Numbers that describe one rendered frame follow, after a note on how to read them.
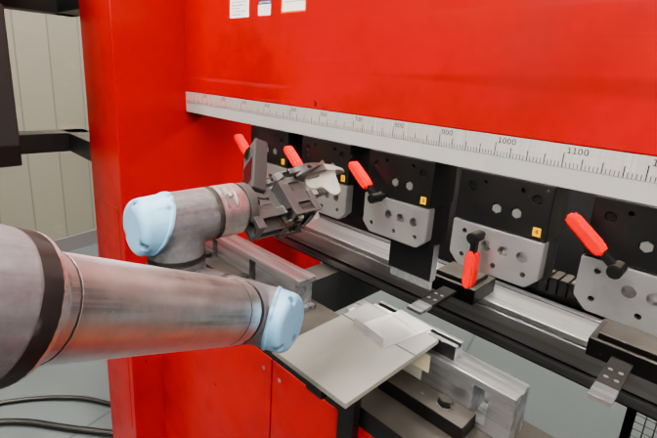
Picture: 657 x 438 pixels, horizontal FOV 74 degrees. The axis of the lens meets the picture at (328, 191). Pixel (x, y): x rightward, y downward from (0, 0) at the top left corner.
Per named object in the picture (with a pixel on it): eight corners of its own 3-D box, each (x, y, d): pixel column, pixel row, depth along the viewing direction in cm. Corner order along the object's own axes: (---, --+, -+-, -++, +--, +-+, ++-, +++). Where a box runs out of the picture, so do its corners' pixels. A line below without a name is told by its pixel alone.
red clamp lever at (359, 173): (348, 159, 85) (375, 199, 82) (363, 157, 88) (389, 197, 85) (343, 165, 86) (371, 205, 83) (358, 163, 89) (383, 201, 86)
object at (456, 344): (372, 317, 96) (372, 304, 96) (380, 312, 98) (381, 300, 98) (454, 361, 83) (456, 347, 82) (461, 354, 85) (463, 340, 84)
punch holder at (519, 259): (448, 259, 77) (460, 167, 73) (471, 248, 83) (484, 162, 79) (535, 291, 67) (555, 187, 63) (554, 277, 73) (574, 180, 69)
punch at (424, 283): (387, 274, 92) (391, 232, 90) (393, 272, 94) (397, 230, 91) (427, 292, 85) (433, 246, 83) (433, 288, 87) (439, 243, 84)
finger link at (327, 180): (356, 192, 76) (312, 208, 72) (338, 165, 78) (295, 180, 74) (363, 182, 74) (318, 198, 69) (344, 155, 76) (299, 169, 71)
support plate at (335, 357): (271, 353, 78) (272, 348, 78) (367, 306, 97) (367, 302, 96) (345, 410, 66) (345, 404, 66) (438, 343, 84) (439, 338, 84)
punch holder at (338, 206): (298, 204, 104) (301, 135, 100) (324, 198, 110) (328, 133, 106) (344, 221, 94) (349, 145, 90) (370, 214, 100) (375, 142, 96)
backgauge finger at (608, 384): (557, 388, 75) (563, 363, 73) (600, 333, 93) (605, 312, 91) (640, 430, 66) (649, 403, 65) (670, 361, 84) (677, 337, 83)
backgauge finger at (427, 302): (390, 306, 98) (392, 285, 97) (450, 274, 116) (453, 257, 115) (437, 328, 90) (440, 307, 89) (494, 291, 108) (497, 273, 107)
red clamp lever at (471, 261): (458, 287, 72) (466, 232, 69) (470, 281, 75) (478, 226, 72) (468, 291, 71) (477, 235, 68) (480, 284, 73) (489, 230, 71)
